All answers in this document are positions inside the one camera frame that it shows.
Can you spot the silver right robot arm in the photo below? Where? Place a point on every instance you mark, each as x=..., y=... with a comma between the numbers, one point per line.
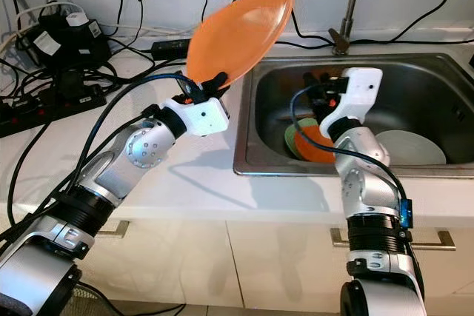
x=370, y=190

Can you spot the orange plastic plate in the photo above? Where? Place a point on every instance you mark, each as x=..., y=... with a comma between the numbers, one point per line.
x=237, y=35

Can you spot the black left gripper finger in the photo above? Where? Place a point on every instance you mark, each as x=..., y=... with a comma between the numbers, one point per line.
x=218, y=79

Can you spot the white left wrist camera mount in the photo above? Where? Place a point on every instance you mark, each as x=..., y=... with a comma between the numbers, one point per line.
x=207, y=115

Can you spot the black labelled charger device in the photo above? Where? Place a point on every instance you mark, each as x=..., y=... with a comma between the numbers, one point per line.
x=74, y=46

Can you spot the white plate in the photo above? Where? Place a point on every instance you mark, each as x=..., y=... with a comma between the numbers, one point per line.
x=415, y=149

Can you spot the metal faucet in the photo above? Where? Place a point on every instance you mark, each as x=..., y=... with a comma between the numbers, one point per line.
x=350, y=1

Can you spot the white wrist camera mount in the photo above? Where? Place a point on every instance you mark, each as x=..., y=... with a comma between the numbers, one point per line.
x=363, y=90
x=207, y=115

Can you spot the stainless steel sink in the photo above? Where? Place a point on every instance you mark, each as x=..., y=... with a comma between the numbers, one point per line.
x=429, y=83

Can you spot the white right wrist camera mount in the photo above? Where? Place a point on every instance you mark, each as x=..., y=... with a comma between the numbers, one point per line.
x=363, y=90

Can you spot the green plate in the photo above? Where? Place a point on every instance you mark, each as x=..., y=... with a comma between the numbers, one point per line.
x=289, y=138

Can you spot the black power adapter brick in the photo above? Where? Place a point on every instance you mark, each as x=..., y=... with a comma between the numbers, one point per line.
x=170, y=48

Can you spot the black power strip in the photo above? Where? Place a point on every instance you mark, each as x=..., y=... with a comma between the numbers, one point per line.
x=44, y=112

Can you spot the white cabinet door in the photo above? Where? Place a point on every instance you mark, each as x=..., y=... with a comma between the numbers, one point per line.
x=281, y=271
x=178, y=264

